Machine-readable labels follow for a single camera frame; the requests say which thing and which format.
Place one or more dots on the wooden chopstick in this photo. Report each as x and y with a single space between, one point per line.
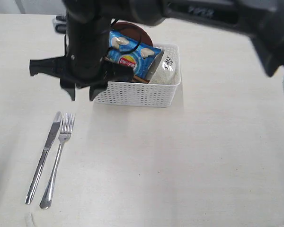
137 79

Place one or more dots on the white ceramic patterned bowl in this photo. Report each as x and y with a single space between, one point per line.
162 69

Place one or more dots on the blue chips bag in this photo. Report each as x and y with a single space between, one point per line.
131 53

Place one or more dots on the stainless steel knife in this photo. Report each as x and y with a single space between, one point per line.
49 141

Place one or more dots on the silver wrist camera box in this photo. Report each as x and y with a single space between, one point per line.
60 24

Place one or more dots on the white perforated plastic basket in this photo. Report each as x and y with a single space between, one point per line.
139 94

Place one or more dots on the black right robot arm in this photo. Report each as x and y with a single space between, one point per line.
88 23

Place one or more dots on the stainless steel fork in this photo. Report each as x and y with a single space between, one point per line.
64 136

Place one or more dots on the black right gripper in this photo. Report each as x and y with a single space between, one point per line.
95 75

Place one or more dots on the brown round plate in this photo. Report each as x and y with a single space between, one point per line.
133 31

